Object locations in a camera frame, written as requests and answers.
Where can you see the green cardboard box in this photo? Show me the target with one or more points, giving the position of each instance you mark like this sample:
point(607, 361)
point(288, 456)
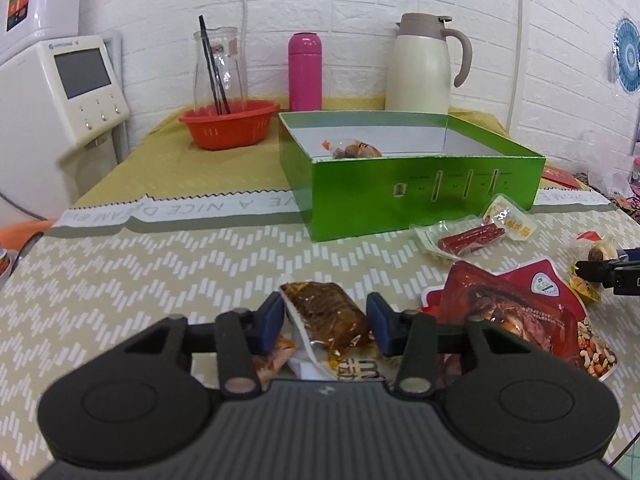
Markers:
point(400, 185)

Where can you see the pink thermos bottle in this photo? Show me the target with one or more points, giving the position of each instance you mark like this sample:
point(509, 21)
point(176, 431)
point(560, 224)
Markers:
point(305, 70)

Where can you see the red nut snack packet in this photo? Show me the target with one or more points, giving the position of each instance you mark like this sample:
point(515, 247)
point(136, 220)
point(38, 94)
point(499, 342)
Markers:
point(550, 287)

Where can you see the large blue round wall decoration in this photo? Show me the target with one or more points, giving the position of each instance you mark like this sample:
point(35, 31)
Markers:
point(627, 55)

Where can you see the clear plastic bag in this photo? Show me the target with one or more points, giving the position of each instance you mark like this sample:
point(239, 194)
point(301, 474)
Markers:
point(620, 175)

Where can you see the clear red sausage packet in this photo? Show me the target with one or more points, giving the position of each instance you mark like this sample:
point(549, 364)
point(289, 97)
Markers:
point(460, 240)

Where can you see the white water dispenser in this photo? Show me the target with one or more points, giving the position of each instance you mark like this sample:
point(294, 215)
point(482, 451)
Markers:
point(35, 125)

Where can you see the yellow cloth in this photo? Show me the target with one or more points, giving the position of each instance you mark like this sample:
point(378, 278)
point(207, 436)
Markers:
point(200, 170)

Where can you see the black chopstick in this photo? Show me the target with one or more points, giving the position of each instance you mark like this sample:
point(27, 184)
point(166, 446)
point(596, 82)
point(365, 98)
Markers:
point(207, 60)
point(220, 80)

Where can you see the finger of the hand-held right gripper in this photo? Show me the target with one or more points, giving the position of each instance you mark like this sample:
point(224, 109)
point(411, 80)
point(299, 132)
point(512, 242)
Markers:
point(595, 271)

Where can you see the yellow snack packet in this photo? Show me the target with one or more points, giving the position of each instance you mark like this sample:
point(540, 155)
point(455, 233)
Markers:
point(587, 290)

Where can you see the twist-wrapped brown candy snack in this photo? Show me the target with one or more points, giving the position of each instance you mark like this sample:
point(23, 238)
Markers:
point(352, 150)
point(597, 247)

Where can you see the dark red meat snack packet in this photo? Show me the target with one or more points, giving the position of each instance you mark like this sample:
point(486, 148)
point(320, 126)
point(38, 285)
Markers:
point(500, 310)

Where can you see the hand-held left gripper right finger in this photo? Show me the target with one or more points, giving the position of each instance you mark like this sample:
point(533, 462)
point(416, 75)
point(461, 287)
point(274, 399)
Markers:
point(378, 321)

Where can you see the clear glass carafe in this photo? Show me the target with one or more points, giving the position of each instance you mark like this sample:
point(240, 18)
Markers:
point(235, 67)

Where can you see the pink capped bottle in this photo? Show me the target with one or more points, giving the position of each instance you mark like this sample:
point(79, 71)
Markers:
point(636, 167)

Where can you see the brown tofu snack packet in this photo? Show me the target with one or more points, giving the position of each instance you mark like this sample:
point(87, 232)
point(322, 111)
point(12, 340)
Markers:
point(325, 315)

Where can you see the white wall pipe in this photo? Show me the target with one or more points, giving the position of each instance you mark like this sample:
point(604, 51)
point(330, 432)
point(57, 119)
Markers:
point(517, 35)

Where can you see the cream thermal jug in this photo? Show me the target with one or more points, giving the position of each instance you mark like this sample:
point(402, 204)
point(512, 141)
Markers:
point(417, 70)

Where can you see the orange white snack packet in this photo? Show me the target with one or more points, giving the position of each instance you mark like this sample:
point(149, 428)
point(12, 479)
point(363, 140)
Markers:
point(512, 220)

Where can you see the red envelope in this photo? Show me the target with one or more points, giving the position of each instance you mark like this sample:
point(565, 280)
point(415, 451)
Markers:
point(557, 174)

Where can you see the red plastic basket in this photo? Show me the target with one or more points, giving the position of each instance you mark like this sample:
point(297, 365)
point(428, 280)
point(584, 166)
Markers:
point(227, 127)

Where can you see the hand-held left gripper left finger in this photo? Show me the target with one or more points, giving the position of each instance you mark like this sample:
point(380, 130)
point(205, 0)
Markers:
point(269, 321)

